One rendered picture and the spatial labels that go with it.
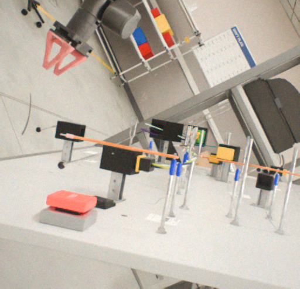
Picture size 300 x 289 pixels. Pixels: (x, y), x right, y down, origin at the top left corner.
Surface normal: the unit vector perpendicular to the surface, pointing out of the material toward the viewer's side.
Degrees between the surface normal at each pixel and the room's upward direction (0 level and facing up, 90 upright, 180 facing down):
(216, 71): 90
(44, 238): 90
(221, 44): 90
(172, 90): 90
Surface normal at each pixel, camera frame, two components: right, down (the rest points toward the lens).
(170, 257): 0.18, -0.98
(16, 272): 0.89, -0.43
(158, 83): -0.22, -0.11
